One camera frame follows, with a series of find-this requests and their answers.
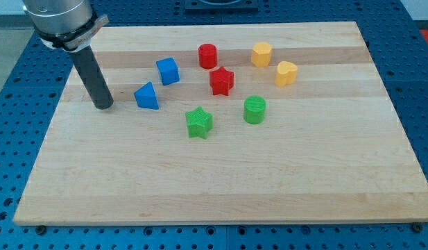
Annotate green star block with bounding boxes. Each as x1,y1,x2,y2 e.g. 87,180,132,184
185,106,213,139

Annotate red star block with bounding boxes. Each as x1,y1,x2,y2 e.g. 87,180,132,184
209,67,234,96

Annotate blue cube block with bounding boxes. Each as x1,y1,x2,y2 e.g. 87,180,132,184
156,58,180,85

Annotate green cylinder block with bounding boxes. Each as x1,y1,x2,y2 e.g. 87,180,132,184
243,95,266,124

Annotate wooden board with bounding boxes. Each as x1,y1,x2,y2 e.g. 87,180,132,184
13,22,428,226

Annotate red cylinder block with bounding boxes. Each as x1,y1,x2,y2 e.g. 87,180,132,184
198,43,217,69

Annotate blue triangle block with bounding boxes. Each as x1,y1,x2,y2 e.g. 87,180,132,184
134,82,159,110

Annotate yellow hexagon block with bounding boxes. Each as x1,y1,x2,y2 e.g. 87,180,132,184
251,42,273,67

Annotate yellow heart block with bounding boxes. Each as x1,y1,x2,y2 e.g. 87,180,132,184
275,61,298,87

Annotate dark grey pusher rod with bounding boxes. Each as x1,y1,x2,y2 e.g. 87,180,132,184
69,46,114,110

